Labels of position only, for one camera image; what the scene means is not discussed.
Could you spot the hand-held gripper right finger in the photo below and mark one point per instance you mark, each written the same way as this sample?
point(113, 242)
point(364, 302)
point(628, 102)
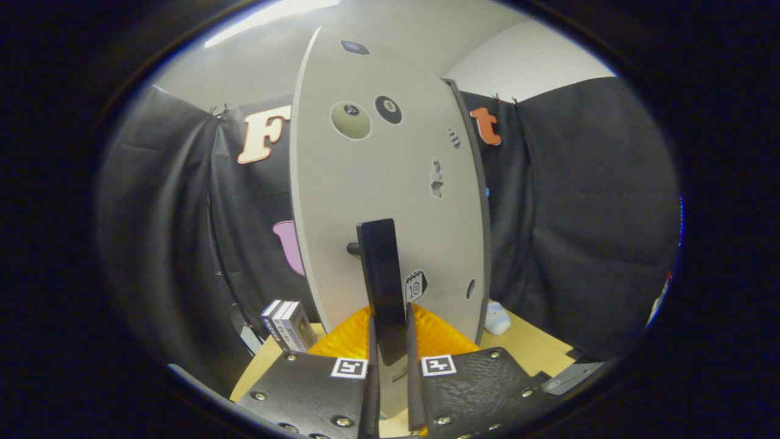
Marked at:
point(414, 396)

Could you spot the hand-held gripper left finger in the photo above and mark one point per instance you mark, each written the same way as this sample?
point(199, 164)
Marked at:
point(373, 390)

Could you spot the grey and white small box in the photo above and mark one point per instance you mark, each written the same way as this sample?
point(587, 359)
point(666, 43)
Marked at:
point(298, 329)

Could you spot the white rounded object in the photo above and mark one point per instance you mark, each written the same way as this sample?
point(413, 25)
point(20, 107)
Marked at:
point(496, 317)

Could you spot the dark blue small box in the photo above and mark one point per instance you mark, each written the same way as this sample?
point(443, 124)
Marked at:
point(271, 323)

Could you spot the grey cabinet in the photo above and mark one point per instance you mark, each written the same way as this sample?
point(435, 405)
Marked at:
point(486, 256)

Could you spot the grey flat device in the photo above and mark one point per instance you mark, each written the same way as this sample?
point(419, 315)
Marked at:
point(573, 375)

